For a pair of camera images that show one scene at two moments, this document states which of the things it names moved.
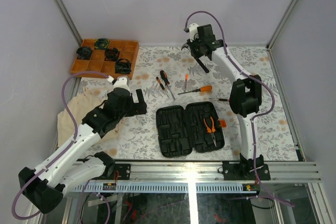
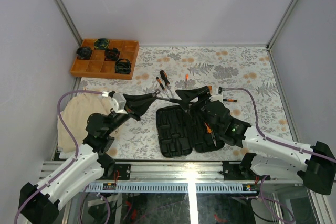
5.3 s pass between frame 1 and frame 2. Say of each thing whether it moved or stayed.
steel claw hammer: moved
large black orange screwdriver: stayed
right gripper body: moved
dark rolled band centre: stayed
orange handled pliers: stayed
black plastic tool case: stayed
